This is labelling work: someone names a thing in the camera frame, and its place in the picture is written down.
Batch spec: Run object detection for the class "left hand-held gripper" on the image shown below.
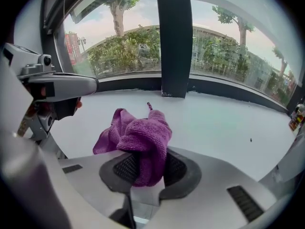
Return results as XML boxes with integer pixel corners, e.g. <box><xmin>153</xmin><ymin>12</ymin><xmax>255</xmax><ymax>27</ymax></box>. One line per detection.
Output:
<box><xmin>1</xmin><ymin>43</ymin><xmax>100</xmax><ymax>142</ymax></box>

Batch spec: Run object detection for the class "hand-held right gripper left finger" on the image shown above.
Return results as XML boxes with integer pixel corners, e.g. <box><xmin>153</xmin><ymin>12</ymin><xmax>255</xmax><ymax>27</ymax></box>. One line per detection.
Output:
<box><xmin>58</xmin><ymin>151</ymin><xmax>141</xmax><ymax>229</ymax></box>

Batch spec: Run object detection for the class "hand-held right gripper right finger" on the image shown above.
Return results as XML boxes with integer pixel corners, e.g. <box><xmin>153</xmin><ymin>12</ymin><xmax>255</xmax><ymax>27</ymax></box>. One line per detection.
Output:
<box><xmin>147</xmin><ymin>146</ymin><xmax>278</xmax><ymax>229</ymax></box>

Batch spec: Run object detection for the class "purple cloth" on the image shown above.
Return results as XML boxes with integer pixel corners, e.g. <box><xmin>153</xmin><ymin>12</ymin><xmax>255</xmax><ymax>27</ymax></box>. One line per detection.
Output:
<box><xmin>92</xmin><ymin>101</ymin><xmax>173</xmax><ymax>187</ymax></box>

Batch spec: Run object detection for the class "red banner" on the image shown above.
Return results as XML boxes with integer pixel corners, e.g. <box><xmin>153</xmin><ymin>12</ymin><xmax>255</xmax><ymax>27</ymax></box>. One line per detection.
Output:
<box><xmin>64</xmin><ymin>33</ymin><xmax>79</xmax><ymax>65</ymax></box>

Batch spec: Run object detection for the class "street lamp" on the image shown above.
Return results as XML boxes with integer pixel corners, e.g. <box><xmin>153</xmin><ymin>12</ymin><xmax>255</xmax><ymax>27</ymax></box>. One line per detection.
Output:
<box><xmin>76</xmin><ymin>36</ymin><xmax>87</xmax><ymax>54</ymax></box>

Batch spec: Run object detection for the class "green hedge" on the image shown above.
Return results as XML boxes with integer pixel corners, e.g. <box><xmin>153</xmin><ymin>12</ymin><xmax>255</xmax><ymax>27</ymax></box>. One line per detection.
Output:
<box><xmin>87</xmin><ymin>26</ymin><xmax>253</xmax><ymax>81</ymax></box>

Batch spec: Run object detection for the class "frosted window sash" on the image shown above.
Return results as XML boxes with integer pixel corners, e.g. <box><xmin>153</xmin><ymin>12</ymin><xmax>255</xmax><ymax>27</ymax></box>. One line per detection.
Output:
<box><xmin>44</xmin><ymin>0</ymin><xmax>105</xmax><ymax>34</ymax></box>

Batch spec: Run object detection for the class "tree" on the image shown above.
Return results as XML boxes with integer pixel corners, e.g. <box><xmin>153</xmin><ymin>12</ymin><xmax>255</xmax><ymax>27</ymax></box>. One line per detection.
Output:
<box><xmin>273</xmin><ymin>46</ymin><xmax>290</xmax><ymax>78</ymax></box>
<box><xmin>211</xmin><ymin>5</ymin><xmax>256</xmax><ymax>48</ymax></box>
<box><xmin>96</xmin><ymin>0</ymin><xmax>142</xmax><ymax>38</ymax></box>

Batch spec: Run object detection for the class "small colourful box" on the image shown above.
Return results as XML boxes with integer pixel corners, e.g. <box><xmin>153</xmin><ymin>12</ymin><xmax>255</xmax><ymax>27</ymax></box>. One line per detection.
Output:
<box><xmin>288</xmin><ymin>103</ymin><xmax>305</xmax><ymax>131</ymax></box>

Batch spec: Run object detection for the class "dark window frame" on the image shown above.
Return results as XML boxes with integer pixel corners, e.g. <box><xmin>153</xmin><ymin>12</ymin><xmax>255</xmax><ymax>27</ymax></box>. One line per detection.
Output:
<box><xmin>40</xmin><ymin>0</ymin><xmax>305</xmax><ymax>114</ymax></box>

